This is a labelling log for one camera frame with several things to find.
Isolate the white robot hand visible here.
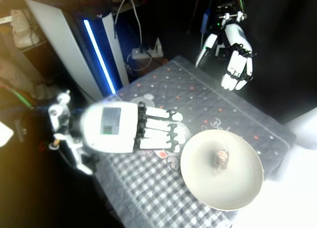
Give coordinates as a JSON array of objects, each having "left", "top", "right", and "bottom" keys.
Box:
[
  {"left": 195, "top": 23, "right": 255, "bottom": 91},
  {"left": 79, "top": 101, "right": 187, "bottom": 155}
]

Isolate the white shoe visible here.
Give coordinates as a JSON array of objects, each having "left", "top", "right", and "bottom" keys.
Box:
[{"left": 9, "top": 9, "right": 40, "bottom": 49}]

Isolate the small brown candy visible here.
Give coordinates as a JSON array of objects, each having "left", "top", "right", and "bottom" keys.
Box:
[{"left": 214, "top": 148, "right": 230, "bottom": 170}]

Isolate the white hanging cable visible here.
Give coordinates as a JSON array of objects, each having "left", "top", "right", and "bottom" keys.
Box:
[{"left": 114, "top": 0, "right": 144, "bottom": 50}]

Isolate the white looped cable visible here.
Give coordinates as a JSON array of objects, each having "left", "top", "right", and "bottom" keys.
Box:
[{"left": 126, "top": 53, "right": 155, "bottom": 72}]

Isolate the cream round plate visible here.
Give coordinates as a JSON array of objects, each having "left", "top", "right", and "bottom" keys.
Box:
[{"left": 180, "top": 129, "right": 264, "bottom": 212}]

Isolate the white power strip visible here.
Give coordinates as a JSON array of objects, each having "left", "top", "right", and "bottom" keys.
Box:
[{"left": 130, "top": 46, "right": 164, "bottom": 60}]

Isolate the white column with blue light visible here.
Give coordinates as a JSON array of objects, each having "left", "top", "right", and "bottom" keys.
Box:
[{"left": 23, "top": 0, "right": 129, "bottom": 102}]

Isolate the grey quilt with bear print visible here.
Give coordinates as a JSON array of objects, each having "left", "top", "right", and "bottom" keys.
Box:
[{"left": 93, "top": 55, "right": 297, "bottom": 228}]

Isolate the pale crumpled cloth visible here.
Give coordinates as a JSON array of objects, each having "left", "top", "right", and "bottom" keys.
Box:
[{"left": 33, "top": 82, "right": 60, "bottom": 101}]

